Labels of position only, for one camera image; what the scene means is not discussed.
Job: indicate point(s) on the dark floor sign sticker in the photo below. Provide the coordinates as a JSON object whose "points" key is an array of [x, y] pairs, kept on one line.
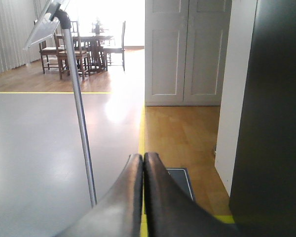
{"points": [[182, 179]]}

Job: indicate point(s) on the dark grey fridge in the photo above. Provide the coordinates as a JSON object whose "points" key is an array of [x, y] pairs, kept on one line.
{"points": [[263, 192]]}

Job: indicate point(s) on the white panelled wardrobe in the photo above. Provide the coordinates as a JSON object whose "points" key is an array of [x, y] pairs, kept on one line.
{"points": [[185, 51]]}

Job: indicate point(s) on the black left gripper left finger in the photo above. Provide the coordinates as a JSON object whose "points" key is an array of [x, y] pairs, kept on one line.
{"points": [[118, 213]]}

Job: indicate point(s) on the dark wooden chair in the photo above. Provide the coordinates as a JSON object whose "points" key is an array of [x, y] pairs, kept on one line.
{"points": [[72, 56], [117, 48], [45, 51]]}

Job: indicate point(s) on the dark wooden dining table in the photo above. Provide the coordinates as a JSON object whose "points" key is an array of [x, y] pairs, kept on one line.
{"points": [[91, 43]]}

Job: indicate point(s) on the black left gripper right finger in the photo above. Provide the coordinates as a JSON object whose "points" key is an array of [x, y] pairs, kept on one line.
{"points": [[170, 212]]}

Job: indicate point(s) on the white vertical curtain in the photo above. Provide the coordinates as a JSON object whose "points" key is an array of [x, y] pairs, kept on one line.
{"points": [[16, 22]]}

